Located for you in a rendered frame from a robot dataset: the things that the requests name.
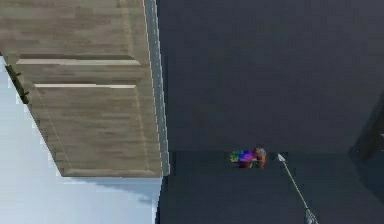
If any multicoloured small box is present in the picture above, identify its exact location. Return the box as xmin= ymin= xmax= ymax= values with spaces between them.
xmin=228 ymin=147 xmax=268 ymax=170

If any thin pale rod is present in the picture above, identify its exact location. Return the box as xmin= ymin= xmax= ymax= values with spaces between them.
xmin=277 ymin=153 xmax=319 ymax=224

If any dark door handle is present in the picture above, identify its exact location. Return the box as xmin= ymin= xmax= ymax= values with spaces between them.
xmin=4 ymin=64 xmax=31 ymax=105

